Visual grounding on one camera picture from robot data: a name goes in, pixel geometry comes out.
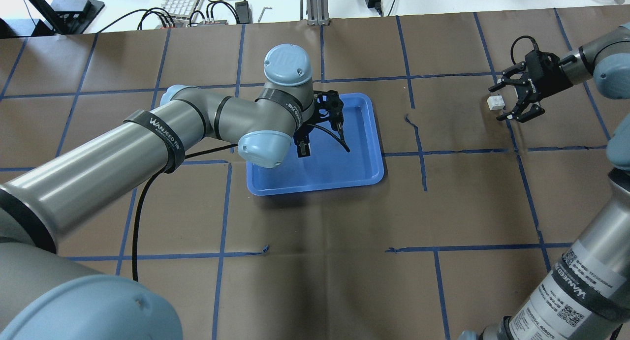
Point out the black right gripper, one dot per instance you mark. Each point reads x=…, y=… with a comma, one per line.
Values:
x=548, y=77

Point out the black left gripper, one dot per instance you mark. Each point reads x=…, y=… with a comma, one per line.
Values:
x=303, y=146

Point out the white square toy block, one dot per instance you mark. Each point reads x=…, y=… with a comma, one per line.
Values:
x=495, y=102

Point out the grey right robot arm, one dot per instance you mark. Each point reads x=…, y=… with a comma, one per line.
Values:
x=471, y=211

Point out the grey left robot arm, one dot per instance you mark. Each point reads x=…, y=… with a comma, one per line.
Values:
x=47, y=297

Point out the blue plastic tray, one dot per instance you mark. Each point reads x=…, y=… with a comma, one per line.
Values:
x=329, y=166

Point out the black power adapter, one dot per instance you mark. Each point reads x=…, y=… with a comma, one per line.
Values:
x=243, y=12

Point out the white keyboard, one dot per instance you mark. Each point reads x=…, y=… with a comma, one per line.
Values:
x=180, y=9

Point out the black monitor stand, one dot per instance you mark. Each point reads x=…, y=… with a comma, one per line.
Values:
x=68, y=16

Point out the aluminium frame post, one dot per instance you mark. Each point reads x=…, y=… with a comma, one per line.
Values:
x=317, y=12

